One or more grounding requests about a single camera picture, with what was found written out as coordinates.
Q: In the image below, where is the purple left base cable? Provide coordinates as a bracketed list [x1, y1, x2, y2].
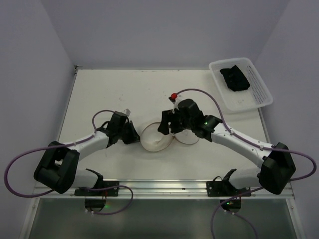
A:
[84, 185, 134, 215]

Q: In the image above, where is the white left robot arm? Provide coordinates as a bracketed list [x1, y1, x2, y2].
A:
[33, 109, 140, 195]

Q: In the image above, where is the white perforated plastic basket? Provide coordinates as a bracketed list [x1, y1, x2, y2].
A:
[209, 57, 273, 113]

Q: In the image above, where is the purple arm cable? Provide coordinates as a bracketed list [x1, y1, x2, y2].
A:
[178, 88, 317, 181]
[4, 110, 115, 199]

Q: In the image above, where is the black bra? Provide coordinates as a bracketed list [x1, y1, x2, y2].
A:
[219, 65, 251, 92]

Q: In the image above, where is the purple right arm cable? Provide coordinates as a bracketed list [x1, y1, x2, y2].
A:
[178, 88, 317, 181]

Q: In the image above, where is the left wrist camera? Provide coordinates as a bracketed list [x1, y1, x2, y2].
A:
[122, 109, 131, 117]

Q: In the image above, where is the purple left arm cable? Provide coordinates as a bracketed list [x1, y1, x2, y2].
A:
[4, 110, 115, 199]

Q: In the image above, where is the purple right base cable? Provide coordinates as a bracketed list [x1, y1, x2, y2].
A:
[210, 186, 260, 239]

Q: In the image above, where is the aluminium mounting rail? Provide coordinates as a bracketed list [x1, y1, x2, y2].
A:
[33, 179, 295, 199]

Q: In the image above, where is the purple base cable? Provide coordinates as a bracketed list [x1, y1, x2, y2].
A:
[84, 185, 134, 215]
[210, 186, 260, 239]

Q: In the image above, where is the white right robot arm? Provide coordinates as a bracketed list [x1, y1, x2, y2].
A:
[158, 96, 296, 196]

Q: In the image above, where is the white mesh laundry bag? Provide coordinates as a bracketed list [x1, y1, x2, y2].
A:
[137, 121, 199, 152]

